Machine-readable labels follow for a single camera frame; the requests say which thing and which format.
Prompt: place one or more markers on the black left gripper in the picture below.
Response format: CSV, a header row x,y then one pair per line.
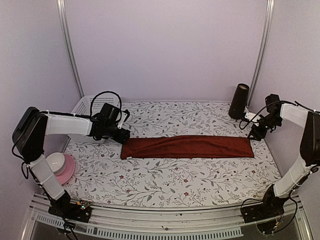
x,y
123,137

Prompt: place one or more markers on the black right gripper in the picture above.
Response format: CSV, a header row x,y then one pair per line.
x,y
259,134

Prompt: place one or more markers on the dark red towel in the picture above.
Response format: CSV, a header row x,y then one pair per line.
x,y
187,147

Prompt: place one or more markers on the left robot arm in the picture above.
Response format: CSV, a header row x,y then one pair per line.
x,y
35,125

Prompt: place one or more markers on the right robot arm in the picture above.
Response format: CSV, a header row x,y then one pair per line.
x,y
304,143

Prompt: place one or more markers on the black cylinder cup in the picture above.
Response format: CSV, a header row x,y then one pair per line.
x,y
239,101

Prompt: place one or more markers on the white bowl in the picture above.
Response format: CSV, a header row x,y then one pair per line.
x,y
56,162

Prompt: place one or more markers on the pink plate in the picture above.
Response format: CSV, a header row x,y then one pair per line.
x,y
68,171

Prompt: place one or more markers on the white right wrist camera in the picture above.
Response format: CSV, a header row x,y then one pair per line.
x,y
252,117

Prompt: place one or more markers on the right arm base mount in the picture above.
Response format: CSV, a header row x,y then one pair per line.
x,y
260,212

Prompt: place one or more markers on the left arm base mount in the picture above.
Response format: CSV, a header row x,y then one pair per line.
x,y
71,211

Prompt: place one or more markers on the front aluminium rail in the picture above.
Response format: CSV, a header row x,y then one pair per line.
x,y
114,222

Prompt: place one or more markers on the right aluminium frame post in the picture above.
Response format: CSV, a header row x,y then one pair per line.
x,y
262,49

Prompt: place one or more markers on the aluminium frame post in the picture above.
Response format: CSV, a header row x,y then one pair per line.
x,y
68,45
262,49

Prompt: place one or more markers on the left aluminium frame post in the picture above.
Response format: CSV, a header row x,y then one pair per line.
x,y
68,45

